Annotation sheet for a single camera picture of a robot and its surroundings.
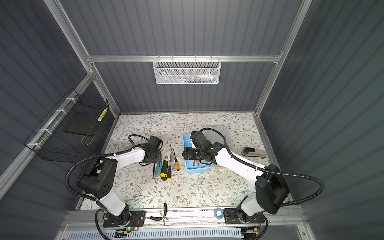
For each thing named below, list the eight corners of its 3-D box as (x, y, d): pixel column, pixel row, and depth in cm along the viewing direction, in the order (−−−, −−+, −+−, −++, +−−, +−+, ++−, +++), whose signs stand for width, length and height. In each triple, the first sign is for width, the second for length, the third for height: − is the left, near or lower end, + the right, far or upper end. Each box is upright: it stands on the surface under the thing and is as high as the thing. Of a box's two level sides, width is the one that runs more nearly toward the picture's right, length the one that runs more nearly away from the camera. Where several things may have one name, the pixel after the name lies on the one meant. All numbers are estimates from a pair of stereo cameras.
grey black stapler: (241, 155, 99) (243, 151, 95) (241, 150, 101) (243, 146, 97) (264, 159, 97) (267, 155, 93) (264, 154, 99) (267, 150, 95)
